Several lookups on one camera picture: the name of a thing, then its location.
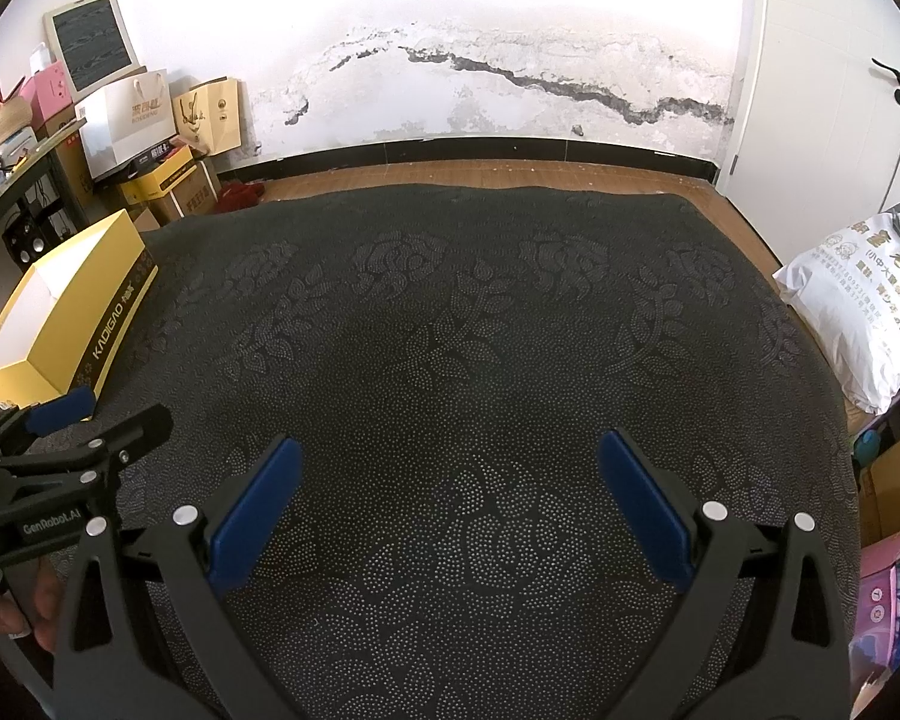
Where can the black patterned tablecloth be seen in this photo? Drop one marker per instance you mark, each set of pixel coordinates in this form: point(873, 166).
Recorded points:
point(457, 352)

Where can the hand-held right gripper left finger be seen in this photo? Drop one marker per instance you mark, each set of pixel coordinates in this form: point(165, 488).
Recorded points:
point(255, 517)

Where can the black flat box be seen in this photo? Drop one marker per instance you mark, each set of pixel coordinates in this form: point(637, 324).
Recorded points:
point(157, 154)

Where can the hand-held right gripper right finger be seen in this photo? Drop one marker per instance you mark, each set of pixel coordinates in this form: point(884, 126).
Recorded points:
point(645, 510)

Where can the black-framed desk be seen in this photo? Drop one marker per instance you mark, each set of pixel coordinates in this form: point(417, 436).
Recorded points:
point(0, 205)

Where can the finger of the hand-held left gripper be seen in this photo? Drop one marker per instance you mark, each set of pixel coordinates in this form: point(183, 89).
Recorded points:
point(64, 409)
point(142, 431)

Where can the yellow box with white inside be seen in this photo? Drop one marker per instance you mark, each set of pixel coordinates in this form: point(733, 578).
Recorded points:
point(97, 315)

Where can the black speaker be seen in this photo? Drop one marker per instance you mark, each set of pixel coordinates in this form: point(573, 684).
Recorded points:
point(26, 241)

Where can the pink printed box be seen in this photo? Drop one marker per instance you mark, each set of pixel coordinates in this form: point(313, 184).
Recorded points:
point(886, 615)

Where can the open cardboard box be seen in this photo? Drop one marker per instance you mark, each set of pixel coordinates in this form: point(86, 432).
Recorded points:
point(144, 219)

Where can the plain cardboard box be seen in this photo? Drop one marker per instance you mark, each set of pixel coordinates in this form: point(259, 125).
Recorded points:
point(894, 489)

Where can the white printed plastic bag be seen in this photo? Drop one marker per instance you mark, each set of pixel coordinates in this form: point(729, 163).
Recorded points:
point(847, 300)

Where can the tan paper bag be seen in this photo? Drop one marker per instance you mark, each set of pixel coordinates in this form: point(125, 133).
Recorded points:
point(210, 116)

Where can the white door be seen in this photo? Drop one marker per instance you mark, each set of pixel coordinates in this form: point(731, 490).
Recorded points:
point(810, 90)

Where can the straw bag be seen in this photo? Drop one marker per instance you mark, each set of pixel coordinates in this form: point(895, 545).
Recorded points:
point(7, 124)

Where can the framed chalkboard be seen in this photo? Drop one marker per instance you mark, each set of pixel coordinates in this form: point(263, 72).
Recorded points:
point(94, 45)

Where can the red cloth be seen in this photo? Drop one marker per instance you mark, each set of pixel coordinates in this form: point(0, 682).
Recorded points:
point(240, 199)

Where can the white paper bag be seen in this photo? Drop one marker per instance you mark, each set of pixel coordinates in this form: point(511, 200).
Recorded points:
point(131, 127)

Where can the yellow flat box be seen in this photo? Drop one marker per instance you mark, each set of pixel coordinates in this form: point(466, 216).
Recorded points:
point(157, 181)

